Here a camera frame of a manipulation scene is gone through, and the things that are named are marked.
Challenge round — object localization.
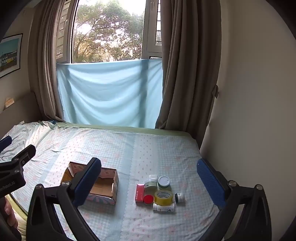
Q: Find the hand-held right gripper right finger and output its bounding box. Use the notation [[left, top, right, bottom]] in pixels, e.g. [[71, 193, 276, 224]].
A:
[[196, 158, 272, 241]]

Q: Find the cardboard box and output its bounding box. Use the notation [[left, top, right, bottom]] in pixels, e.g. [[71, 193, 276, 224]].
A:
[[60, 161, 119, 205]]

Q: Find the green jar with white lid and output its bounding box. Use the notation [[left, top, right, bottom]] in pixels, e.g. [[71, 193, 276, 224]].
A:
[[157, 176, 172, 192]]

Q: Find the white pill bottle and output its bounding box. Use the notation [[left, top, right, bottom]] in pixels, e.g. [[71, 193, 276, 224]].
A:
[[152, 203, 175, 213]]

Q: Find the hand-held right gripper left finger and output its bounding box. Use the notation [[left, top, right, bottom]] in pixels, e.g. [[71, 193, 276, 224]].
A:
[[26, 158, 102, 241]]

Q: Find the green bed sheet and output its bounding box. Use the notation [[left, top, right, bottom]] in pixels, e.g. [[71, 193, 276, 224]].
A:
[[55, 122, 193, 138]]

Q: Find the red rectangular box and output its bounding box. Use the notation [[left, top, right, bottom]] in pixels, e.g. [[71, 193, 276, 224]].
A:
[[135, 184, 146, 204]]

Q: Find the brown curtain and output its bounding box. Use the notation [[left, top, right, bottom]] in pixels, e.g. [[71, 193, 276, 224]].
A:
[[154, 0, 223, 149], [28, 0, 78, 123]]

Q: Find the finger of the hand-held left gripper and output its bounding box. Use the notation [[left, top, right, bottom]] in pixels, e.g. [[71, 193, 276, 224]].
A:
[[0, 136, 12, 153], [0, 145, 36, 173]]

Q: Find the light blue hanging cloth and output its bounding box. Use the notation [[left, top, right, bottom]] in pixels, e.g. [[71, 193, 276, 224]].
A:
[[56, 58, 163, 129]]

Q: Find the framed wall picture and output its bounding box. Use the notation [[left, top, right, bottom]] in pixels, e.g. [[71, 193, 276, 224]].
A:
[[0, 33, 23, 78]]

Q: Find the window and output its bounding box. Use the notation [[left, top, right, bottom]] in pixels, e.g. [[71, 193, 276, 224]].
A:
[[55, 0, 163, 64]]

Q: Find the small white green jar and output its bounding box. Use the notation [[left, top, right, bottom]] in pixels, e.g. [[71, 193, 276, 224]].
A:
[[144, 180, 158, 191]]

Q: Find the checked floral bed sheet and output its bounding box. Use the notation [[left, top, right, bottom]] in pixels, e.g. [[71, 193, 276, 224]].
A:
[[0, 120, 220, 241]]

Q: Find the yellow tape roll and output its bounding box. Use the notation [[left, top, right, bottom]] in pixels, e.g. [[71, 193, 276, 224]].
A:
[[154, 189, 173, 206]]

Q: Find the person's left hand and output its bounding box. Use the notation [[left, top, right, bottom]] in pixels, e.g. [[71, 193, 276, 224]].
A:
[[0, 198, 19, 229]]

